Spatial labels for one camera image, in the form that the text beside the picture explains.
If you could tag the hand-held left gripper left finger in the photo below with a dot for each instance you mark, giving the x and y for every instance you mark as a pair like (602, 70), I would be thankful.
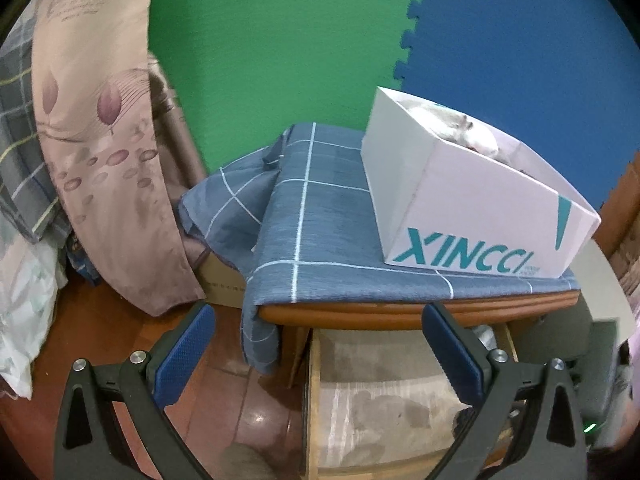
(185, 355)

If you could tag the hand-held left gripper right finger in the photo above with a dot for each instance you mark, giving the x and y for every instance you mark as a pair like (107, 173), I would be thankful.
(452, 355)

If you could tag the wooden drawer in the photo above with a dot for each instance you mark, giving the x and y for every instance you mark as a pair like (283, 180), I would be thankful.
(380, 400)

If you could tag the white shoe box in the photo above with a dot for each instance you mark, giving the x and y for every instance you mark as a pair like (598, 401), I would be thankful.
(450, 210)

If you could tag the white item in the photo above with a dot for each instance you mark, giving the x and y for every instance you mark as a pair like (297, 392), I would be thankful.
(430, 112)

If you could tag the cardboard box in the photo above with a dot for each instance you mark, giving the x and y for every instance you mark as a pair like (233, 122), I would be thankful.
(220, 285)

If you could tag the wooden nightstand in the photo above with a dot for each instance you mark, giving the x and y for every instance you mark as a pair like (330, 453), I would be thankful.
(350, 317)

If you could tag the blue checked cloth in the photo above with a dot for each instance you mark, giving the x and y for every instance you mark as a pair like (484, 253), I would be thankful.
(330, 220)

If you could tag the floral beige pillow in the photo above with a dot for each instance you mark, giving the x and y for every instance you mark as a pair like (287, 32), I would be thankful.
(100, 160)

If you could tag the brown cloth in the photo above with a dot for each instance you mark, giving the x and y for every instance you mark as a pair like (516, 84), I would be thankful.
(172, 120)

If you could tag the plaid grey bedding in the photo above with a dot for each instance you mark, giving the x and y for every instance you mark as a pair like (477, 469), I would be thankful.
(20, 125)

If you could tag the blue foam mat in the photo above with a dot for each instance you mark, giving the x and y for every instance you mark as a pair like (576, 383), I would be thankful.
(525, 35)

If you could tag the green foam mat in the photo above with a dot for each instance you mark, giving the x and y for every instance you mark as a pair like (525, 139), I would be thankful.
(275, 35)

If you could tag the wooden door frame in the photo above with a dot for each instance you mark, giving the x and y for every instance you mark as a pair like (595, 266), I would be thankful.
(625, 195)

